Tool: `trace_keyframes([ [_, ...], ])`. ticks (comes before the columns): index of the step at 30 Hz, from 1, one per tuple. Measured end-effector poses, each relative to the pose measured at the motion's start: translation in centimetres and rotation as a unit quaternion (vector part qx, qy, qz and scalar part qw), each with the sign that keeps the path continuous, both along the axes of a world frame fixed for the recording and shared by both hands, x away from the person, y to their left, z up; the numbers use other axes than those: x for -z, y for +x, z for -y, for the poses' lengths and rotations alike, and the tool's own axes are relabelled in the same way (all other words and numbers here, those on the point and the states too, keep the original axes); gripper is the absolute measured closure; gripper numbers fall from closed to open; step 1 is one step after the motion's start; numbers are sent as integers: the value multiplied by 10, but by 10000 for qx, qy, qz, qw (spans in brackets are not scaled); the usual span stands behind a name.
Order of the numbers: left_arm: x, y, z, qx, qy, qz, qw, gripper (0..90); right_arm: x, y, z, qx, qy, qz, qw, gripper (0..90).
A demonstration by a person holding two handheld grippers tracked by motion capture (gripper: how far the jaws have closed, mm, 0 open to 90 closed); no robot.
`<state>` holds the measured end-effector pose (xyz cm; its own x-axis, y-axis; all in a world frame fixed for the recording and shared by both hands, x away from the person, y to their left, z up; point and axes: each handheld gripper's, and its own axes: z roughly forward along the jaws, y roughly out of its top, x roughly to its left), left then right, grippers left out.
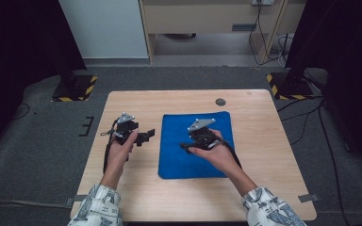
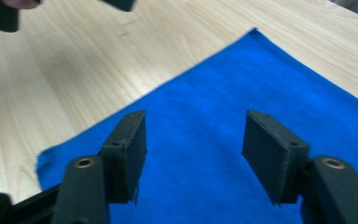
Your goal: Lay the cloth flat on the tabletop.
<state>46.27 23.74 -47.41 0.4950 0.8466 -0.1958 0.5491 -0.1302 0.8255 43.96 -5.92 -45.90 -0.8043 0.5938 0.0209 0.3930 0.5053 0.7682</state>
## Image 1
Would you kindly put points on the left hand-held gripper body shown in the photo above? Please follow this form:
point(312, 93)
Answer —
point(125, 129)

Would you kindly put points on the person's right hand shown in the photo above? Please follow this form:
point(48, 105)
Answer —
point(220, 157)

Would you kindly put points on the white panel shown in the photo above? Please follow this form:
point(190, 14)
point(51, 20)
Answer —
point(103, 28)

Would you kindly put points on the person's left hand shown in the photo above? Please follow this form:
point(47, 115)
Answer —
point(118, 160)

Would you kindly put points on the blue microfibre cloth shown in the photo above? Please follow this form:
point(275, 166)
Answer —
point(176, 157)

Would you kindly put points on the light wooden desk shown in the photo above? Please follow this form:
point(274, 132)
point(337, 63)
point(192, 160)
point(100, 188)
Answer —
point(198, 17)

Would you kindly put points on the black curtain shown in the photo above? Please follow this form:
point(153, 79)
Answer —
point(345, 47)
point(15, 47)

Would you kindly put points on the white power strip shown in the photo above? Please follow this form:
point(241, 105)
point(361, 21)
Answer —
point(263, 2)

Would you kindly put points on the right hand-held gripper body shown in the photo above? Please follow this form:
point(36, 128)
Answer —
point(205, 138)

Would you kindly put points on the grey tape piece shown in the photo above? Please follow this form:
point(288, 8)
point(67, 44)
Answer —
point(308, 197)
point(78, 198)

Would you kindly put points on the grey round table grommet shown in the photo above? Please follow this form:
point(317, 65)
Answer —
point(220, 102)

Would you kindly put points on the black yellow striped stand base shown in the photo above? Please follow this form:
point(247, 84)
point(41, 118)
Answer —
point(81, 89)
point(292, 91)

